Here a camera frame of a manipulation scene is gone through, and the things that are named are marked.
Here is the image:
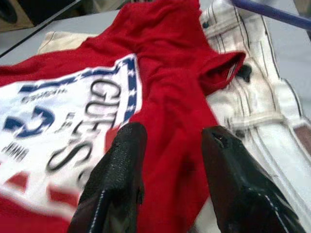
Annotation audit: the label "purple plastic hanger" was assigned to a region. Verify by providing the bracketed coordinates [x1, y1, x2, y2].
[230, 0, 311, 33]

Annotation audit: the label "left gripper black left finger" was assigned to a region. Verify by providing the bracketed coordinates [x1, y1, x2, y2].
[67, 122, 148, 233]

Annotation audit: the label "white striped trousers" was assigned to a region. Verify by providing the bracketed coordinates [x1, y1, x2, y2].
[199, 0, 311, 233]

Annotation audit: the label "red printed t-shirt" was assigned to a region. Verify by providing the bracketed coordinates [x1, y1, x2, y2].
[0, 0, 247, 233]

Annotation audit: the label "beige cloth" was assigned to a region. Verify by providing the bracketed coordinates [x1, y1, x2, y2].
[36, 31, 98, 55]

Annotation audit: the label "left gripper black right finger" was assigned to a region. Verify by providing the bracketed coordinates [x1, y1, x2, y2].
[201, 125, 307, 233]

